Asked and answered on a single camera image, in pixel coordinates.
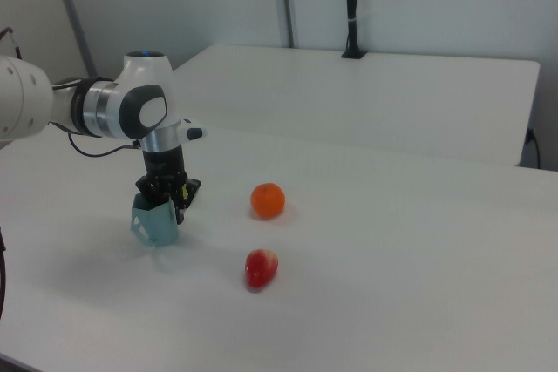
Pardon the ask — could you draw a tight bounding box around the aluminium frame post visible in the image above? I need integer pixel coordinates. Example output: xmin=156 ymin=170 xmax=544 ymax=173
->
xmin=47 ymin=0 xmax=99 ymax=79

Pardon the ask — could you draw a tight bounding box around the orange fruit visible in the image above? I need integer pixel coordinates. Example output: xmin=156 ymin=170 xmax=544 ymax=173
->
xmin=249 ymin=182 xmax=286 ymax=220

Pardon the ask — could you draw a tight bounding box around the black pole with base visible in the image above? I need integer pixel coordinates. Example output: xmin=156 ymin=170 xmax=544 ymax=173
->
xmin=340 ymin=0 xmax=366 ymax=60

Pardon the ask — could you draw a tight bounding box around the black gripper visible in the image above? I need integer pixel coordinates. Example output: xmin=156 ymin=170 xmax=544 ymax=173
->
xmin=134 ymin=147 xmax=202 ymax=226

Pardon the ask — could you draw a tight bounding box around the red strawberry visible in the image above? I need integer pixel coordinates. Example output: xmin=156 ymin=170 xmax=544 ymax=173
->
xmin=244 ymin=248 xmax=280 ymax=289

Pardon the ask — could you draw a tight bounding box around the light blue angular mug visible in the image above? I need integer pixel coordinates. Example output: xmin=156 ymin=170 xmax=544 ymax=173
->
xmin=131 ymin=192 xmax=180 ymax=249

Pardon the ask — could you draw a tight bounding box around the black cable at table edge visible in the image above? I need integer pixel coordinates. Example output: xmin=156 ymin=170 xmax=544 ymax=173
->
xmin=525 ymin=126 xmax=542 ymax=169

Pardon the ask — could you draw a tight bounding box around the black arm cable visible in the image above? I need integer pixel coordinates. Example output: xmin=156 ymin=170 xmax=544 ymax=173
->
xmin=65 ymin=125 xmax=143 ymax=159

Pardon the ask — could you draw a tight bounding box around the dark cable at frame edge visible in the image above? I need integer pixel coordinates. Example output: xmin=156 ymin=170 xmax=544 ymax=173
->
xmin=0 ymin=226 xmax=9 ymax=321

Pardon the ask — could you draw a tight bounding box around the brown cable loop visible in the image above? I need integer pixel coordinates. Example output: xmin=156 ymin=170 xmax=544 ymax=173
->
xmin=0 ymin=26 xmax=24 ymax=60

